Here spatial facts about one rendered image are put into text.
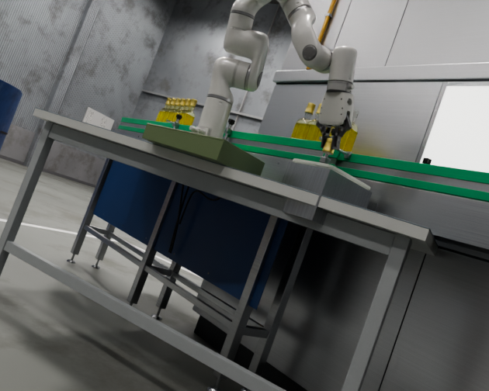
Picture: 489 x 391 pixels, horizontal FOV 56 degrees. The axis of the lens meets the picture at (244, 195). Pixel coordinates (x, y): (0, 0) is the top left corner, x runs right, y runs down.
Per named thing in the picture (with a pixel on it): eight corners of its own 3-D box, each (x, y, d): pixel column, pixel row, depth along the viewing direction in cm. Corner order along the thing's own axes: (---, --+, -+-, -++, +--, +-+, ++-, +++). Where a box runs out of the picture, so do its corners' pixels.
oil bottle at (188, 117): (183, 147, 261) (201, 102, 263) (175, 143, 258) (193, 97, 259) (178, 147, 266) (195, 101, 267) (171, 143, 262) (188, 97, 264)
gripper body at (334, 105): (360, 91, 139) (354, 128, 140) (334, 91, 147) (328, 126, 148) (344, 86, 134) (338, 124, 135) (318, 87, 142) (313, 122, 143)
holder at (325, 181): (372, 220, 147) (381, 197, 147) (320, 195, 129) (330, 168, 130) (332, 209, 160) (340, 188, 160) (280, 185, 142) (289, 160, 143)
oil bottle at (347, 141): (341, 179, 172) (361, 126, 173) (333, 174, 169) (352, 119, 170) (331, 177, 176) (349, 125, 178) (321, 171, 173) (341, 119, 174)
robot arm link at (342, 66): (306, 43, 142) (320, 52, 150) (301, 78, 143) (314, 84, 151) (353, 43, 134) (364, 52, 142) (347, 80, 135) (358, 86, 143)
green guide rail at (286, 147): (321, 164, 161) (329, 143, 161) (319, 163, 160) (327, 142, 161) (119, 129, 295) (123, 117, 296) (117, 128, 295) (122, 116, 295)
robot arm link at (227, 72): (206, 102, 168) (220, 60, 169) (241, 110, 166) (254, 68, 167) (201, 94, 159) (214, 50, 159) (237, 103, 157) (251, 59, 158)
